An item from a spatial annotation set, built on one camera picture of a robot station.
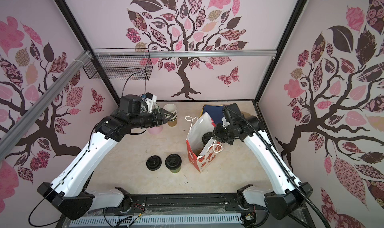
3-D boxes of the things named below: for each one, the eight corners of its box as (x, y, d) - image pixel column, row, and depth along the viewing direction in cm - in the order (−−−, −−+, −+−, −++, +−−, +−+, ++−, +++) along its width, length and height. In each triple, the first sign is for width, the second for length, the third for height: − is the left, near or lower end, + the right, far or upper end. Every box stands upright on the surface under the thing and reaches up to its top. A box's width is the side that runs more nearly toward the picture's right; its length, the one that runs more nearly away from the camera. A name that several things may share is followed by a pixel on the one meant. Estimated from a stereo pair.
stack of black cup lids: (146, 170, 87) (144, 168, 84) (149, 157, 92) (147, 155, 89) (160, 170, 87) (159, 168, 84) (162, 157, 92) (161, 155, 89)
